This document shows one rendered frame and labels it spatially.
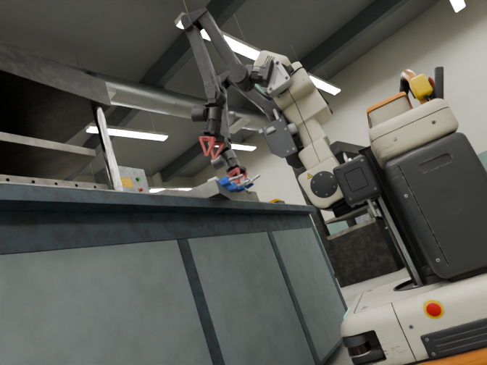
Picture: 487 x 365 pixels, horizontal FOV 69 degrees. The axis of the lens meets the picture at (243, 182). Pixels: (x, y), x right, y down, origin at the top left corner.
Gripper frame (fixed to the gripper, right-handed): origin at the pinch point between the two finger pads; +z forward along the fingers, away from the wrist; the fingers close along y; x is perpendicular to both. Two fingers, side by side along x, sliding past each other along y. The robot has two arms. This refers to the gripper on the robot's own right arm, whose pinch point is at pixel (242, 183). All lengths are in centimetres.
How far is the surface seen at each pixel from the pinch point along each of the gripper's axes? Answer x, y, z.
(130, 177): -77, -9, -59
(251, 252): -1.4, 16.3, 38.0
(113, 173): -66, 16, -48
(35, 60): -54, 62, -102
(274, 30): 26, -320, -390
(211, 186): 9.0, 44.8, 19.1
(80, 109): -67, 28, -94
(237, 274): -3, 30, 47
